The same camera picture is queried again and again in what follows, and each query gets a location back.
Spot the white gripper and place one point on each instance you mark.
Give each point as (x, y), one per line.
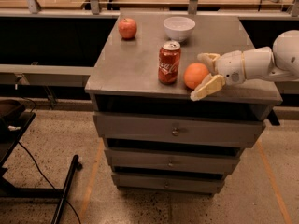
(230, 66)

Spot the orange fruit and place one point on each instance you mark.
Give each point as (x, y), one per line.
(195, 74)

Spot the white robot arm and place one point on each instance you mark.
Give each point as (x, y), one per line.
(279, 63)

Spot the red coke can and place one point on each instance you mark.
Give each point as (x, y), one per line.
(169, 58)

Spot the white bowl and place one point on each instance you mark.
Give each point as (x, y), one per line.
(178, 28)

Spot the grey drawer cabinet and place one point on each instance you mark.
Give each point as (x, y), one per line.
(156, 137)

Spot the red apple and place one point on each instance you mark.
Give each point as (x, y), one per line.
(127, 28)

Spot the black stand with cable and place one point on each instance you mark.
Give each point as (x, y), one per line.
(14, 122)

